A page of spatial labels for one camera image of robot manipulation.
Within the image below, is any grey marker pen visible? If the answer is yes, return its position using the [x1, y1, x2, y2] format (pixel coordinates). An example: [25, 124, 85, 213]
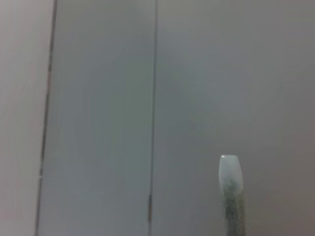
[218, 154, 247, 236]

